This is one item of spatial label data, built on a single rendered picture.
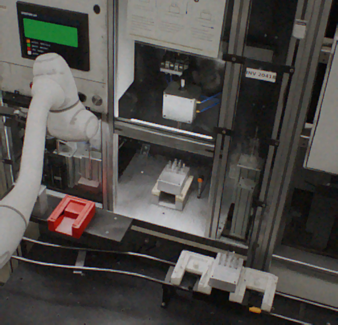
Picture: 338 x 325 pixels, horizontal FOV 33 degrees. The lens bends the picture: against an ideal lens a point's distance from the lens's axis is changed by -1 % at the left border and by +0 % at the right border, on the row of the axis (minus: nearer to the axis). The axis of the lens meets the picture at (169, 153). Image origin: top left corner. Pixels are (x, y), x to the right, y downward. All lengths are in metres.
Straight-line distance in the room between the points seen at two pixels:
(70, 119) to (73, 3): 0.37
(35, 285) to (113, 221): 0.40
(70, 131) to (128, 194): 0.67
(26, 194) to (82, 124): 0.34
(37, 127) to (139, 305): 0.93
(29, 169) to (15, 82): 0.62
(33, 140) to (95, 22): 0.47
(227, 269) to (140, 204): 0.48
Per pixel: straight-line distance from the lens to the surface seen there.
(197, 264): 2.13
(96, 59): 1.91
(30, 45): 1.98
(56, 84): 1.69
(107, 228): 2.22
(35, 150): 1.59
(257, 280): 2.12
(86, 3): 1.84
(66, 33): 1.89
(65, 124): 1.77
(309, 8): 1.66
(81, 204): 2.26
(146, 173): 2.48
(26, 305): 2.30
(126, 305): 2.27
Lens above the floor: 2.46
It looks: 37 degrees down
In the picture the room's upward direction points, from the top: 4 degrees clockwise
